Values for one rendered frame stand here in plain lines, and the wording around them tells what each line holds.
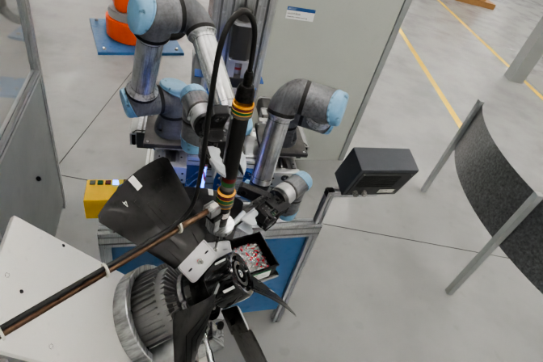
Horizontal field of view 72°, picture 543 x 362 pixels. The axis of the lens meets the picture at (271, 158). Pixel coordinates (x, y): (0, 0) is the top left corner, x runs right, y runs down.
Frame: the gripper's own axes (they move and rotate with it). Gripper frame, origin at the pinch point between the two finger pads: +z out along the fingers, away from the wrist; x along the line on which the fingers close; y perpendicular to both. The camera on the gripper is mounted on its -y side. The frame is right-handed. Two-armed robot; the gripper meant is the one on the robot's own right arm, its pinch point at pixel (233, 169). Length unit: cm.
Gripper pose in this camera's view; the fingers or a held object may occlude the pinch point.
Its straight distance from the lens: 81.1
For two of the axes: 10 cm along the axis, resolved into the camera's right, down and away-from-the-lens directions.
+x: -9.0, 1.0, -4.3
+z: 3.9, 6.3, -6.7
